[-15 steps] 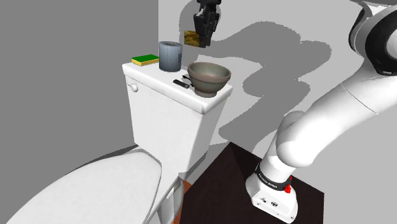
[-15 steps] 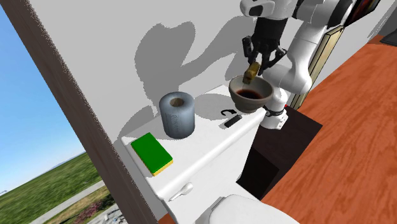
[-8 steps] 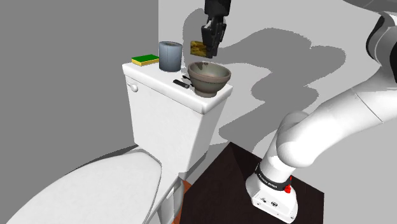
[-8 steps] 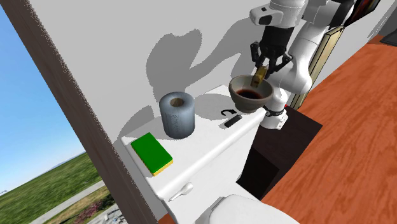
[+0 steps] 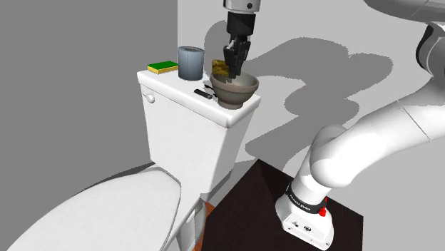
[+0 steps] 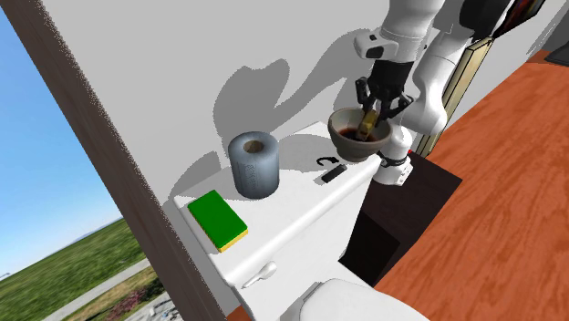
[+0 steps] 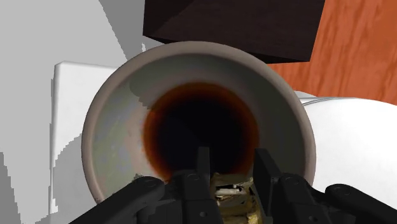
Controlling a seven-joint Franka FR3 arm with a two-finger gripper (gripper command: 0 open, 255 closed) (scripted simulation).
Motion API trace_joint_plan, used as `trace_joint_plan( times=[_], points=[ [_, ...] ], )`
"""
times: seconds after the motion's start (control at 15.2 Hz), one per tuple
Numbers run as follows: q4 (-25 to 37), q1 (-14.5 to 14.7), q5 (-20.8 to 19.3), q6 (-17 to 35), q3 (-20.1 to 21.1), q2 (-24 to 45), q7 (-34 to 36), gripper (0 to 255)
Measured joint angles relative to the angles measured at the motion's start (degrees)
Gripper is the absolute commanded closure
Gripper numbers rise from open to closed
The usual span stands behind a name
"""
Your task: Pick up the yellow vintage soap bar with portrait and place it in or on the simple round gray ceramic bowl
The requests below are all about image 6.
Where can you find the green yellow sponge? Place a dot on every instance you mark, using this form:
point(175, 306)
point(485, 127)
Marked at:
point(216, 218)

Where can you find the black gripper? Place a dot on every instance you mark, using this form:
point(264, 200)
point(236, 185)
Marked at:
point(390, 80)

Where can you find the grey brown bowl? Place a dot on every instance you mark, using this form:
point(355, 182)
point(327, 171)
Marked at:
point(355, 149)

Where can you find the black flat rectangular remote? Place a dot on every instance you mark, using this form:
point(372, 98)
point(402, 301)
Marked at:
point(334, 173)

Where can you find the grey toilet paper roll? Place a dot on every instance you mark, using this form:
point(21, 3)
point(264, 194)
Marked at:
point(255, 175)

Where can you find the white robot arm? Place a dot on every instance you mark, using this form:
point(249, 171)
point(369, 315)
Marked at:
point(433, 93)

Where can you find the dark robot stand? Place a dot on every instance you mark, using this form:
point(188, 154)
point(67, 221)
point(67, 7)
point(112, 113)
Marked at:
point(409, 204)

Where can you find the brown framed window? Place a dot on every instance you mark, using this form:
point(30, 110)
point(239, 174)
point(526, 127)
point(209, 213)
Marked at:
point(53, 178)

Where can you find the pale yellow door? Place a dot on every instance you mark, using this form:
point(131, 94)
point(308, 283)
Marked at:
point(462, 80)

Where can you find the yellow tan block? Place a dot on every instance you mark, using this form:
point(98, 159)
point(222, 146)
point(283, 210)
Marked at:
point(367, 126)

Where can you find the white toilet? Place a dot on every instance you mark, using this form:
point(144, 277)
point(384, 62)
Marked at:
point(302, 209)

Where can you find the dark framed wall picture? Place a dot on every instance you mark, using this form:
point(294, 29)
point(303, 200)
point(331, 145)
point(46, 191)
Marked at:
point(518, 15)

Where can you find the black curved hook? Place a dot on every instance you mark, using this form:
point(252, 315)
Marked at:
point(328, 159)

